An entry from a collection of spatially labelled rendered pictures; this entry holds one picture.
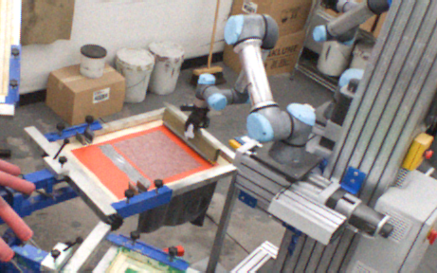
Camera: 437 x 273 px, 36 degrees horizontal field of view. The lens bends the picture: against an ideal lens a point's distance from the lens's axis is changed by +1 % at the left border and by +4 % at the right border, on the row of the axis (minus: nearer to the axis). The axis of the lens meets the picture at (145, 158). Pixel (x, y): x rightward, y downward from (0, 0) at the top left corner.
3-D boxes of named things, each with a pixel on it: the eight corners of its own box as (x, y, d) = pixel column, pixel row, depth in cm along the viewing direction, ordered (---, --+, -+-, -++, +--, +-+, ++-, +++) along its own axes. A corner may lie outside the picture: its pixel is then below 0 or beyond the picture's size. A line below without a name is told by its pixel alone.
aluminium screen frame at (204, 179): (172, 111, 352) (172, 105, 349) (245, 170, 316) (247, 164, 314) (44, 145, 308) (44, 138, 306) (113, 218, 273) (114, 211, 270)
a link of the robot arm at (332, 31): (392, 4, 267) (314, 48, 311) (412, 3, 272) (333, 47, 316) (385, -24, 269) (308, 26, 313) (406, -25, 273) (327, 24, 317)
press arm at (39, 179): (58, 173, 285) (58, 165, 282) (64, 181, 282) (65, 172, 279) (21, 185, 275) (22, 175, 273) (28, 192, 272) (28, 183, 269)
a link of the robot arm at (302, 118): (314, 143, 267) (324, 115, 260) (285, 146, 262) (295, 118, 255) (298, 127, 276) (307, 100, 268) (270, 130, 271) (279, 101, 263)
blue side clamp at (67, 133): (96, 132, 326) (98, 120, 322) (101, 136, 323) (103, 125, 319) (43, 146, 309) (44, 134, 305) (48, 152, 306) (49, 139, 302)
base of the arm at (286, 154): (311, 157, 277) (318, 137, 271) (293, 171, 266) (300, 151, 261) (280, 141, 284) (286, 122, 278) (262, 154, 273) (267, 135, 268)
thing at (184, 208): (196, 209, 338) (209, 159, 320) (207, 219, 333) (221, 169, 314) (124, 237, 313) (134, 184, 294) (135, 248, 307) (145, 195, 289)
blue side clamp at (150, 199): (163, 195, 293) (166, 183, 289) (170, 201, 290) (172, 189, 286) (108, 214, 276) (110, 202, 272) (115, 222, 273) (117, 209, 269)
